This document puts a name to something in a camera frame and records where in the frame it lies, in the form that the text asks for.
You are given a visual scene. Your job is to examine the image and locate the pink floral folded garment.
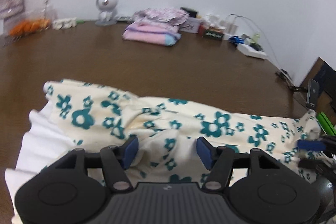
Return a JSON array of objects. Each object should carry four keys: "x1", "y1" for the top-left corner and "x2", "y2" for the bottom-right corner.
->
[{"x1": 131, "y1": 7, "x2": 189, "y2": 27}]

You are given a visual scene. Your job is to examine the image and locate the white charger adapters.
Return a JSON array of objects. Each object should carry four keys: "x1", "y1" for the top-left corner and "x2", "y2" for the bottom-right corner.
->
[{"x1": 226, "y1": 22, "x2": 238, "y2": 35}]

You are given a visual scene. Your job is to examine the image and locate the blue toy car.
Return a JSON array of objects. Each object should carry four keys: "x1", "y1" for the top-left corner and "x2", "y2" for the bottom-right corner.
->
[{"x1": 228, "y1": 36, "x2": 244, "y2": 45}]

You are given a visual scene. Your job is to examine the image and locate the cream teal floral garment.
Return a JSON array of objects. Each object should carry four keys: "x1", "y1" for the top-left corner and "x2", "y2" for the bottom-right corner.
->
[{"x1": 4, "y1": 78, "x2": 322, "y2": 224}]

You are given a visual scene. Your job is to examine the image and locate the white small power strip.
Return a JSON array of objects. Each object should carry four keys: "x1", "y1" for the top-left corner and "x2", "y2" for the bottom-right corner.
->
[{"x1": 52, "y1": 18, "x2": 77, "y2": 30}]

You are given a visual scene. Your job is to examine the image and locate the clear box of oranges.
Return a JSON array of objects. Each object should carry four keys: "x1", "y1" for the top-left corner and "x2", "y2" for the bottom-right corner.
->
[{"x1": 8, "y1": 10, "x2": 52, "y2": 38}]

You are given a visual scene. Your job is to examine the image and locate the dark green tissue box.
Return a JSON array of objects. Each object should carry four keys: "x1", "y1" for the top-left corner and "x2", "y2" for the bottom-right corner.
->
[{"x1": 198, "y1": 14, "x2": 227, "y2": 40}]

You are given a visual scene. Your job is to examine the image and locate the pink knitted vase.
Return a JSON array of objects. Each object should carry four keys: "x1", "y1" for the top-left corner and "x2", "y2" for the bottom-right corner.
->
[{"x1": 1, "y1": 0, "x2": 24, "y2": 19}]

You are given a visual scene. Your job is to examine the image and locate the white charging cable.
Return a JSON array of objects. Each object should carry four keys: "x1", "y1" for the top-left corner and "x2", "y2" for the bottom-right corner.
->
[{"x1": 228, "y1": 13, "x2": 281, "y2": 70}]

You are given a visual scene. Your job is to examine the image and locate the white round robot toy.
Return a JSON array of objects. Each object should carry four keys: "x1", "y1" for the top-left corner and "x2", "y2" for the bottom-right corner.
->
[{"x1": 96, "y1": 0, "x2": 118, "y2": 26}]

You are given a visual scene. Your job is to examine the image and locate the green plastic object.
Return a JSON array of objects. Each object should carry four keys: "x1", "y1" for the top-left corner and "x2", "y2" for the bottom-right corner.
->
[{"x1": 317, "y1": 112, "x2": 336, "y2": 136}]

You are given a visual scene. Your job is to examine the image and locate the pink blue folded garment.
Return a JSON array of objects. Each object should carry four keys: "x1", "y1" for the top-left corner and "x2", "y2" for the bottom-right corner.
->
[{"x1": 122, "y1": 23, "x2": 181, "y2": 47}]

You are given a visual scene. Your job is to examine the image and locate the grey wireless charger stand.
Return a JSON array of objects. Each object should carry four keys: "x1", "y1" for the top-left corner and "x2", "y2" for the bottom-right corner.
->
[{"x1": 306, "y1": 79, "x2": 319, "y2": 110}]

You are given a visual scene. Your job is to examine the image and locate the white tin box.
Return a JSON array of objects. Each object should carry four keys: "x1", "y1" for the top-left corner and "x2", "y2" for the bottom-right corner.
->
[{"x1": 179, "y1": 17, "x2": 202, "y2": 34}]

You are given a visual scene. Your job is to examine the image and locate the black charger block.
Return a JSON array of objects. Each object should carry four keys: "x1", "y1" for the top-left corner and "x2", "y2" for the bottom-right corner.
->
[{"x1": 181, "y1": 7, "x2": 198, "y2": 18}]

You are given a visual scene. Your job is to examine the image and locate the small green bottle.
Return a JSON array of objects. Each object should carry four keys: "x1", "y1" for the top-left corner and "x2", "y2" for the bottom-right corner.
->
[{"x1": 252, "y1": 31, "x2": 260, "y2": 43}]

